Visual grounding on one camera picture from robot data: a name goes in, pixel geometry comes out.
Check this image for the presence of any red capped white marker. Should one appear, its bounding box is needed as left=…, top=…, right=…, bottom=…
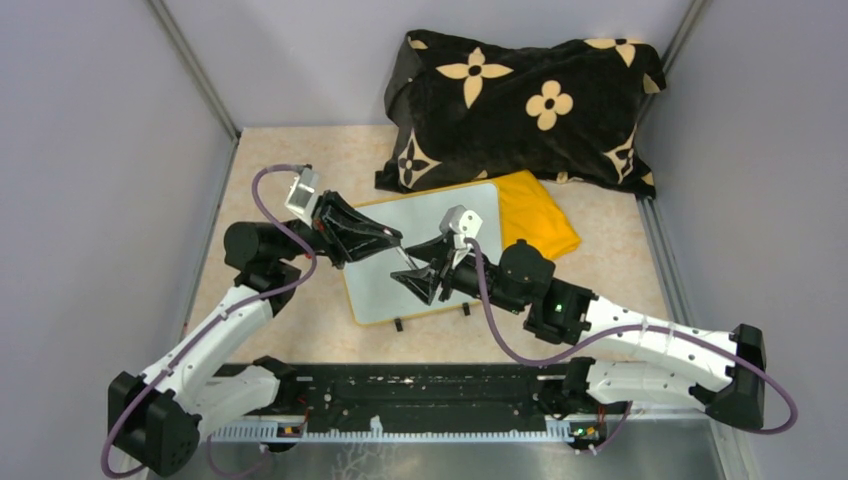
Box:
left=394, top=246, right=419, bottom=270

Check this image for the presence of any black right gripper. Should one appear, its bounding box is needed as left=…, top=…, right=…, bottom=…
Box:
left=391, top=233, right=526, bottom=315

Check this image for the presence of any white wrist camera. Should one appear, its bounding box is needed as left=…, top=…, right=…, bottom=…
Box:
left=285, top=165, right=320, bottom=223
left=439, top=205, right=483, bottom=255

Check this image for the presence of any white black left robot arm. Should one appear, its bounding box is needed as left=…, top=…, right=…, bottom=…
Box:
left=101, top=190, right=403, bottom=479

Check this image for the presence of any yellow zippered fabric pouch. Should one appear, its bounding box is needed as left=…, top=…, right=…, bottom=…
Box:
left=492, top=171, right=581, bottom=261

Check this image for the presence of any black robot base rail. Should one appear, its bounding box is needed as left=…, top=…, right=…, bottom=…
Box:
left=142, top=360, right=737, bottom=446

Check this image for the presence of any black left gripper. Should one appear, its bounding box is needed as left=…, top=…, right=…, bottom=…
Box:
left=278, top=189, right=403, bottom=269

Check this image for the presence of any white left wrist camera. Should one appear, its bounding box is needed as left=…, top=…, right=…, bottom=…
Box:
left=285, top=165, right=320, bottom=223

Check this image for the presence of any black floral pillow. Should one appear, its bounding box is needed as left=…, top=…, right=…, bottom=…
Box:
left=374, top=29, right=666, bottom=198

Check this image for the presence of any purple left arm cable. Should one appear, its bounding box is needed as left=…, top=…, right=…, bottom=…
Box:
left=100, top=164, right=319, bottom=480

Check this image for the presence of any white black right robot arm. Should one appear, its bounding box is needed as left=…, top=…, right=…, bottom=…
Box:
left=390, top=237, right=766, bottom=431

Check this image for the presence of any yellow framed whiteboard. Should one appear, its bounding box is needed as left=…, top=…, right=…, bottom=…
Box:
left=341, top=181, right=505, bottom=327

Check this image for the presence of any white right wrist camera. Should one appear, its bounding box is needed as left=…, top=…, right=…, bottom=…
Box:
left=439, top=205, right=483, bottom=255

